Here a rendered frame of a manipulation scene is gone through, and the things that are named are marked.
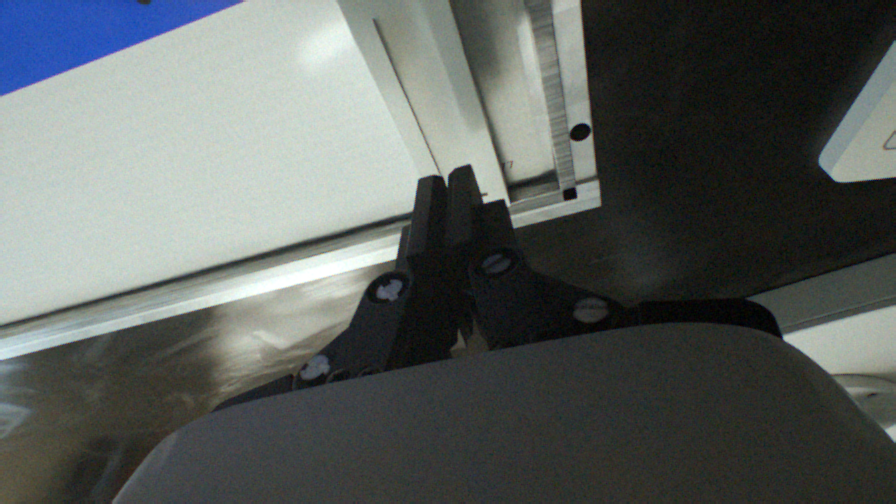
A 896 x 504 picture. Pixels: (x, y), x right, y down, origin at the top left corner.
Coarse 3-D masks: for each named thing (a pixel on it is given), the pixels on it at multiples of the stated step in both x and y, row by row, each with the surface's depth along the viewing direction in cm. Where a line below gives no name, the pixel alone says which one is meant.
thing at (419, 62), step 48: (336, 0) 13; (384, 0) 13; (432, 0) 13; (384, 48) 14; (432, 48) 14; (384, 96) 15; (432, 96) 15; (480, 96) 16; (432, 144) 17; (480, 144) 17
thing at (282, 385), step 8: (288, 376) 10; (264, 384) 10; (272, 384) 10; (280, 384) 9; (288, 384) 9; (248, 392) 10; (256, 392) 10; (264, 392) 9; (272, 392) 9; (280, 392) 9; (224, 400) 10; (232, 400) 10; (240, 400) 9; (248, 400) 9; (216, 408) 9
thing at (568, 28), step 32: (512, 0) 14; (576, 0) 14; (576, 32) 15; (576, 64) 16; (576, 96) 17; (544, 128) 18; (544, 160) 19; (576, 160) 19; (384, 256) 23; (256, 288) 24; (128, 320) 26; (0, 352) 28
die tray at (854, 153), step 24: (888, 72) 18; (864, 96) 20; (888, 96) 19; (864, 120) 20; (888, 120) 20; (840, 144) 21; (864, 144) 21; (888, 144) 21; (840, 168) 22; (864, 168) 22; (888, 168) 22
